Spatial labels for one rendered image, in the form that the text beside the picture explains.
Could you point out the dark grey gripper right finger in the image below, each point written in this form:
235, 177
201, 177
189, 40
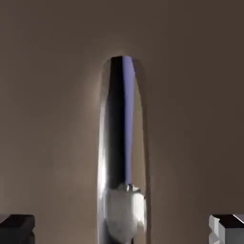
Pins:
228, 231

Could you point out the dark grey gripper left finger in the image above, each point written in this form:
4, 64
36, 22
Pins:
17, 228

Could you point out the brown wooden drawer front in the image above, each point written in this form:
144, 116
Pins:
47, 114

